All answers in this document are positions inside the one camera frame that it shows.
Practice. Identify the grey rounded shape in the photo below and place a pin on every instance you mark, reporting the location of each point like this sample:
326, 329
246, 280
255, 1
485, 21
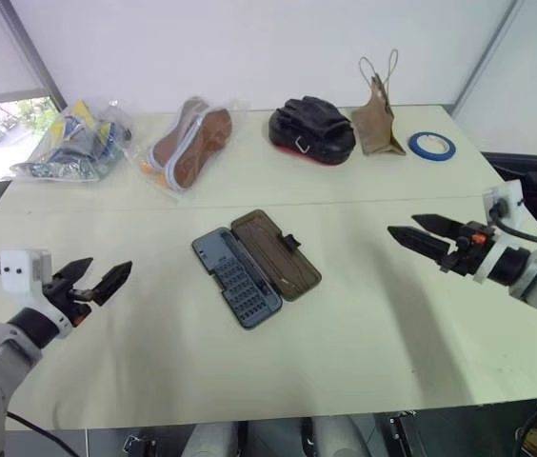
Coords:
211, 440

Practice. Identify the dark window frame bar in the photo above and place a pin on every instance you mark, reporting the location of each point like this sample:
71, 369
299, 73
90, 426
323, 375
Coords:
35, 52

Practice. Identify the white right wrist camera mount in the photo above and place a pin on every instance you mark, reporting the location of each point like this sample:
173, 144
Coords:
506, 197

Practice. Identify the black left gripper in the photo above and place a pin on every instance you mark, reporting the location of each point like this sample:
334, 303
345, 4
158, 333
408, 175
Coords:
66, 302

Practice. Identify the screwdriver bit case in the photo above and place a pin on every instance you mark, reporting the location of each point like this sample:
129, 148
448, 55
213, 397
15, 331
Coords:
256, 269

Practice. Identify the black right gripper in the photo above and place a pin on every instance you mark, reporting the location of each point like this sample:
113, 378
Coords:
471, 250

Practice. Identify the silver metal hook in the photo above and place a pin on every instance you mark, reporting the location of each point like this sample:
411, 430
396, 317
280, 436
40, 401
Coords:
303, 145

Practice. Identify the black metal bracket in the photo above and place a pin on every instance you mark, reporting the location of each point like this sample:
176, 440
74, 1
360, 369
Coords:
404, 435
137, 445

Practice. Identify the shoe with brown sole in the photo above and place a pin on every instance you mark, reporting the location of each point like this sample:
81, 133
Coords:
180, 131
199, 152

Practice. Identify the clear bag with blue-yellow items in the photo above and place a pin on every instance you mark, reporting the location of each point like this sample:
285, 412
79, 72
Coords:
75, 143

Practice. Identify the blue tape roll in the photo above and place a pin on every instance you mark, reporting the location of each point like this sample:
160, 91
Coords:
416, 146

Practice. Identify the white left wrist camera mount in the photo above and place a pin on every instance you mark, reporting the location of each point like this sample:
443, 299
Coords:
17, 273

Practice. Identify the black bag with red base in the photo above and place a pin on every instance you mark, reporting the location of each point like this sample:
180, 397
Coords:
313, 131

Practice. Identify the grey wall frame post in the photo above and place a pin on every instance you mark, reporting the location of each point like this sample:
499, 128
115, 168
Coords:
487, 52

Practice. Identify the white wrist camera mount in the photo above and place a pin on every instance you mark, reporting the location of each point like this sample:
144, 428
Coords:
506, 197
17, 273

